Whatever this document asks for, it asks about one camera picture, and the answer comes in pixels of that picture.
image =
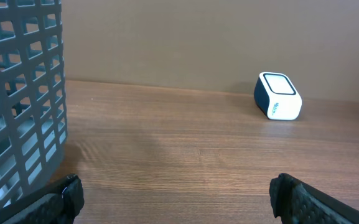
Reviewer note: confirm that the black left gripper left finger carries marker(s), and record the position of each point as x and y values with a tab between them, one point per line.
58	202

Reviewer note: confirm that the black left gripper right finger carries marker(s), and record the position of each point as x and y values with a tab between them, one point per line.
294	201

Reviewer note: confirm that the white barcode scanner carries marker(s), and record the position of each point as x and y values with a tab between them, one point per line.
277	97

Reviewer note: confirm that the grey plastic mesh basket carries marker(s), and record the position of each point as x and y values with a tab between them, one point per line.
33	113

